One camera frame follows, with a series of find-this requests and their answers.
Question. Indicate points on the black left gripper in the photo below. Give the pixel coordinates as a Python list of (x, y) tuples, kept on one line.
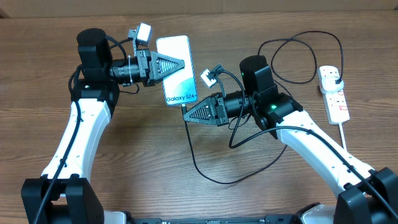
[(144, 58)]

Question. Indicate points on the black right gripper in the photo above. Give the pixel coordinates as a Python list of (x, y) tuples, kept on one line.
[(219, 114)]

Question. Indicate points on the Galaxy smartphone with teal screen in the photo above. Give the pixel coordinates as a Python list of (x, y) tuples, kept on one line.
[(179, 87)]

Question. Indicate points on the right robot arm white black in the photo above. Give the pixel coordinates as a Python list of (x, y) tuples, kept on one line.
[(363, 194)]

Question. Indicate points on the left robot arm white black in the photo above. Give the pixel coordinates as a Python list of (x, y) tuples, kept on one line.
[(63, 194)]

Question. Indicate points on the white charger plug adapter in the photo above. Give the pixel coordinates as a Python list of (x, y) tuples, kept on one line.
[(331, 85)]

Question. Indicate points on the white power strip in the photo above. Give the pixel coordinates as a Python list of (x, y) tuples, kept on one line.
[(335, 103)]

